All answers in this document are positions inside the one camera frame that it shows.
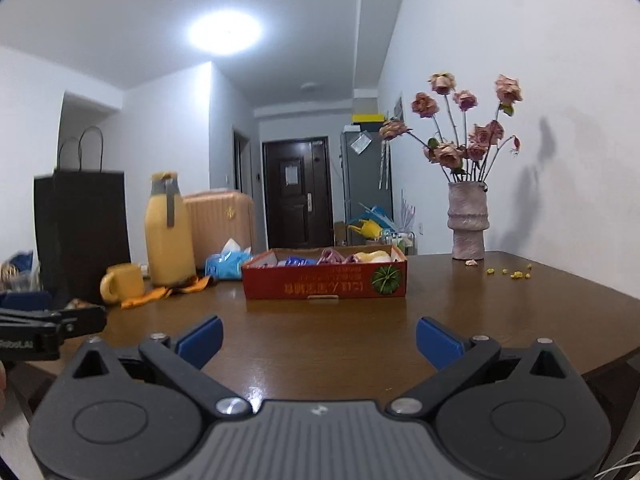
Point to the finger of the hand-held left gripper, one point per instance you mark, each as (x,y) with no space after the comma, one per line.
(25,300)
(75,320)

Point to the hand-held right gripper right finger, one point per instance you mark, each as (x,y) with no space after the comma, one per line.
(437,342)

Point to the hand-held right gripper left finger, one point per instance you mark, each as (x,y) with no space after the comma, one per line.
(202,341)

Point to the white yellow sheep plush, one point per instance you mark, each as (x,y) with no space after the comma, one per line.
(375,257)

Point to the red cardboard box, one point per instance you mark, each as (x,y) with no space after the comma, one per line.
(325,282)

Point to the pink satin scrunchie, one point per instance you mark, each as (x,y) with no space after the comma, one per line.
(335,256)

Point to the person's left hand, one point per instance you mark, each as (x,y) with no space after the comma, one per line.
(2,382)

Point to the clear snack bag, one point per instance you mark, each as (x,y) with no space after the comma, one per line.
(77,304)

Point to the clear glass cup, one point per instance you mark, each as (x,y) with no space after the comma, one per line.
(22,282)

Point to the basket with wicker ball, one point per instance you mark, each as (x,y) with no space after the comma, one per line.
(17,262)

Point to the yellow mug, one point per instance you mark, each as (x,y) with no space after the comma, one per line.
(125,282)

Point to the blue tissue pack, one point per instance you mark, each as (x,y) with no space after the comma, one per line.
(227,262)

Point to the black paper bag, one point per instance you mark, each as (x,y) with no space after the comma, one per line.
(80,230)

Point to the scattered yellow crumbs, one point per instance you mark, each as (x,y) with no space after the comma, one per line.
(517,275)

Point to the yellow thermos jug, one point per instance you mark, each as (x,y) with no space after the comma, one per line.
(170,240)

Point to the pink ribbed suitcase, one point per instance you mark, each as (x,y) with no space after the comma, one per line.
(222,225)

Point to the mottled ceramic vase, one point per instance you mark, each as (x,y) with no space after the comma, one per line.
(466,225)

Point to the yellow plastic toy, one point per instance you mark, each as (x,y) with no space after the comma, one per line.
(367,230)

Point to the purple fairy wings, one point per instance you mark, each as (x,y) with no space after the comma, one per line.
(407,212)

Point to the brown cardboard carton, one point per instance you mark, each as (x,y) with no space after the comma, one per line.
(341,232)

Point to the dark entrance door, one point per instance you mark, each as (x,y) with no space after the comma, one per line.
(297,195)

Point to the grey refrigerator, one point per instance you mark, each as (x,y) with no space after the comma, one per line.
(361,180)

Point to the side room door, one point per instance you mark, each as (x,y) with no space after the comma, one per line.
(242,160)

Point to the folded white umbrella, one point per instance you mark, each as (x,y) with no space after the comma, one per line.
(383,165)

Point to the bunch of dried roses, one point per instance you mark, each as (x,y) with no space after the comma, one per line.
(450,152)

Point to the paper note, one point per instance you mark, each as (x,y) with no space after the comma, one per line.
(360,143)

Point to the yellow box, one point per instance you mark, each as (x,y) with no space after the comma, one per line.
(368,118)

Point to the small hallway ceiling lamp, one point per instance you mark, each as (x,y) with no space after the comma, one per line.
(310,86)

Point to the round ceiling light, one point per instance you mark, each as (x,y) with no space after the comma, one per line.
(224,31)

